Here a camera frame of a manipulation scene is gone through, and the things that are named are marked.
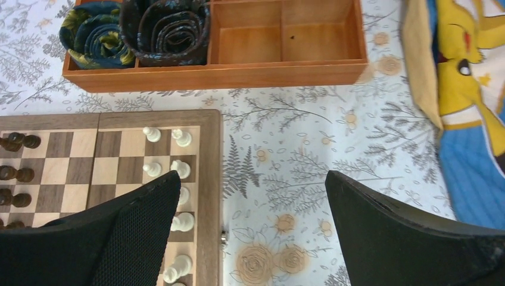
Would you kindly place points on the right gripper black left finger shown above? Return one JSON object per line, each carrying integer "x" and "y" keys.
{"x": 119, "y": 242}

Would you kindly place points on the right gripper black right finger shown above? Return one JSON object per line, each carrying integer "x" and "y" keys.
{"x": 387, "y": 242}

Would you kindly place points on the dark chess pawn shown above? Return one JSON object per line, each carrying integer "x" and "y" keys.
{"x": 19, "y": 200}
{"x": 21, "y": 175}
{"x": 28, "y": 141}

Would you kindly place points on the white chess pawn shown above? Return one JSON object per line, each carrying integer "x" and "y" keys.
{"x": 152, "y": 169}
{"x": 152, "y": 134}

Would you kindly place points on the white chess piece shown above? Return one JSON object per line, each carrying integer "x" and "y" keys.
{"x": 182, "y": 138}
{"x": 182, "y": 168}

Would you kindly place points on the dark chess pawn on board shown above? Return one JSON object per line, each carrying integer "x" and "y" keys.
{"x": 28, "y": 141}
{"x": 19, "y": 200}

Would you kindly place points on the wooden chessboard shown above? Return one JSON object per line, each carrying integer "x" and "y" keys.
{"x": 87, "y": 159}

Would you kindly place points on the floral tablecloth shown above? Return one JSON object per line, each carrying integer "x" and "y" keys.
{"x": 279, "y": 143}

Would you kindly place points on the blue pikachu shirt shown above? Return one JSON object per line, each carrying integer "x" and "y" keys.
{"x": 454, "y": 53}

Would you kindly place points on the orange wooden compartment tray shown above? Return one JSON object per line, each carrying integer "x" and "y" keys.
{"x": 255, "y": 44}

